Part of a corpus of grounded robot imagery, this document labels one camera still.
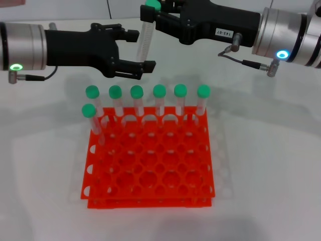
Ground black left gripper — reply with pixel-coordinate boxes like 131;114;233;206
44;23;156;81

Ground clear test tube green cap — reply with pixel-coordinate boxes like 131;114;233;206
108;85;125;118
153;84;167;118
85;85;105;118
174;84;188;116
195;84;211;116
136;0;162;63
130;85;145;118
82;103;106;147

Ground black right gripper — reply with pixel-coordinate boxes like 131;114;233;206
139;0;262;48

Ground right arm cable metal plugs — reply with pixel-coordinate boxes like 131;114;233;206
217;33;282;78

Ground orange plastic test tube rack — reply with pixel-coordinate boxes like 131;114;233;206
80;106;216;209

